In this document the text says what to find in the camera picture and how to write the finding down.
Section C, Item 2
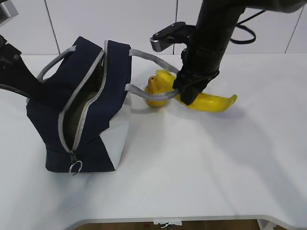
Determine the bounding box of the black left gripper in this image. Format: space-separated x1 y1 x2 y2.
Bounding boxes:
0 35 48 99

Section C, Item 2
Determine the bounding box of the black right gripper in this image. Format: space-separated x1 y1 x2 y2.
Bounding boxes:
173 47 220 105

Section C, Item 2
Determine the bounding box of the yellow pear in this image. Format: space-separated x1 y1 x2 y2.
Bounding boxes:
145 76 172 108

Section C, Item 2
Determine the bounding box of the navy blue lunch bag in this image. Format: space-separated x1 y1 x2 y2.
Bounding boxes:
26 37 178 175

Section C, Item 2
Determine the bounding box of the white tape on table edge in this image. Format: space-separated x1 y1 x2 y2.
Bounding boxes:
153 220 182 229

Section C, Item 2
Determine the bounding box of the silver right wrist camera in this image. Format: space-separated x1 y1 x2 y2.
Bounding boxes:
150 22 196 52

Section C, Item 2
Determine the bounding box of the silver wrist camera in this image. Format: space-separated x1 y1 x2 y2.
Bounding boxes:
0 0 19 26
150 22 196 52

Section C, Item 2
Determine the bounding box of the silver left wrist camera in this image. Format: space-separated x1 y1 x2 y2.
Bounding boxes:
0 0 19 26

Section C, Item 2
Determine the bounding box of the black cable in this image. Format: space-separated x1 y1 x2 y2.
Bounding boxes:
230 9 267 45

